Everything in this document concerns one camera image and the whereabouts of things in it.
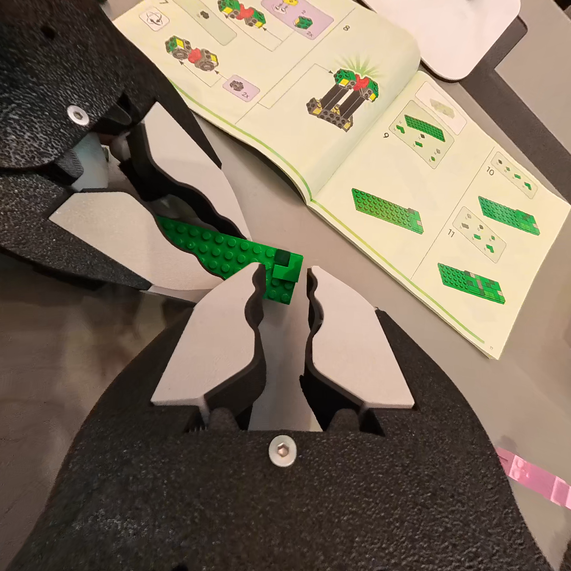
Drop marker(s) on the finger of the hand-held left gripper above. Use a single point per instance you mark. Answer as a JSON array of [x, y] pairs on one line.
[[116, 232], [183, 152]]

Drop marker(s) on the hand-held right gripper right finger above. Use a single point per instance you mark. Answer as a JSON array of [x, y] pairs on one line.
[[361, 348]]

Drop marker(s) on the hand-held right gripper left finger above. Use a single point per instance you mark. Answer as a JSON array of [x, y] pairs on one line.
[[214, 348]]

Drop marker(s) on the green studded brick plate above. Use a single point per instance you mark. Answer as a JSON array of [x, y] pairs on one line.
[[223, 245]]

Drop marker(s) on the pink plastic strip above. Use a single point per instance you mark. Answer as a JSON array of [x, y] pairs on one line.
[[535, 477]]

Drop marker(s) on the building instruction booklet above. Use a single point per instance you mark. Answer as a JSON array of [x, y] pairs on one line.
[[401, 134]]

